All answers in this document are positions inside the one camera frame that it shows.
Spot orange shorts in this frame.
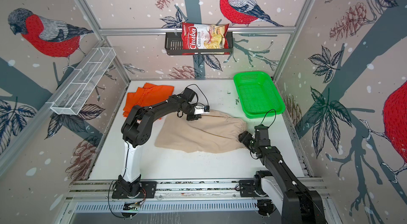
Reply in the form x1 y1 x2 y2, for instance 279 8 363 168
123 83 174 118

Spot beige shorts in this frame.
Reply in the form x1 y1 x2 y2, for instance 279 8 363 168
154 110 247 154

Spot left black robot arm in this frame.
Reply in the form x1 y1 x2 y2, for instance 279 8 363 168
109 86 210 199

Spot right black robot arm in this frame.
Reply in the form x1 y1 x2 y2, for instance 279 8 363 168
235 124 327 224

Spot green plastic basket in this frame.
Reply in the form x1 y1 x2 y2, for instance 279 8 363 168
233 71 286 119

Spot red cassava chips bag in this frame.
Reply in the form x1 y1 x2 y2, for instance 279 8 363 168
181 22 229 50

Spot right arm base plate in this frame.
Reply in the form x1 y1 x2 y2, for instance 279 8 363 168
237 176 283 199

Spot black wall basket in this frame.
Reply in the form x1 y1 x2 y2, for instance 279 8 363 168
164 32 234 56

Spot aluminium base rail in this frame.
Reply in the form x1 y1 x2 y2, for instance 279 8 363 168
65 177 330 201

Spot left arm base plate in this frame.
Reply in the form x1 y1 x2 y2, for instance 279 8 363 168
111 180 157 200

